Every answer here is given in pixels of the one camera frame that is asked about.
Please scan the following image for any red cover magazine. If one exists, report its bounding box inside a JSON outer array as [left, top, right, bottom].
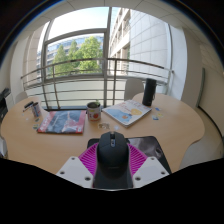
[[36, 109, 87, 135]]

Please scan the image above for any light blue picture book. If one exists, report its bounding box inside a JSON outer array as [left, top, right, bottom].
[[101, 99, 153, 129]]

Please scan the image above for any black computer mouse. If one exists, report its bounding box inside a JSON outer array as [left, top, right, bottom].
[[92, 130, 134, 190]]

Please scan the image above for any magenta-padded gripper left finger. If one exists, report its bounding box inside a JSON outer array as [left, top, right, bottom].
[[55, 142, 99, 189]]

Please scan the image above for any black cylinder speaker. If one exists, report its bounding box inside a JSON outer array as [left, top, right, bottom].
[[142, 77, 158, 107]]

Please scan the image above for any white can with red print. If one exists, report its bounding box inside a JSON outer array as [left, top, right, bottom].
[[86, 100, 102, 122]]

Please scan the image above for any metal balcony railing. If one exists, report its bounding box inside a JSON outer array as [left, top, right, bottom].
[[20, 57, 174, 109]]

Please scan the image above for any black office printer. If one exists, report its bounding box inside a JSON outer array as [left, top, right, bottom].
[[0, 87, 12, 123]]

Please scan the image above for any black printed mouse pad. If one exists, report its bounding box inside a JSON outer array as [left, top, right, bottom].
[[87, 135, 173, 174]]

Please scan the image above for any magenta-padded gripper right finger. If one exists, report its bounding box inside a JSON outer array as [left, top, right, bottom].
[[127, 143, 170, 189]]

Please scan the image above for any black stapler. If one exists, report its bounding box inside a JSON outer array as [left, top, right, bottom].
[[22, 100, 35, 113]]

